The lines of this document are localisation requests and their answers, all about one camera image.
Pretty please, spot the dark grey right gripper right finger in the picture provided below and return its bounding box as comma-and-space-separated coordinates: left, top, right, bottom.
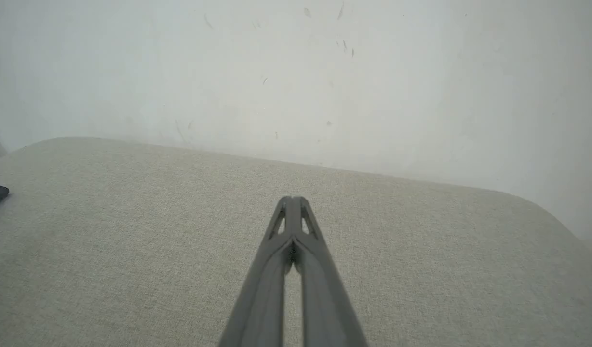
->
292, 196, 370, 347

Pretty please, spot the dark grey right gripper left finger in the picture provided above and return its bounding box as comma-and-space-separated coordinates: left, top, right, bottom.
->
218, 196, 294, 347

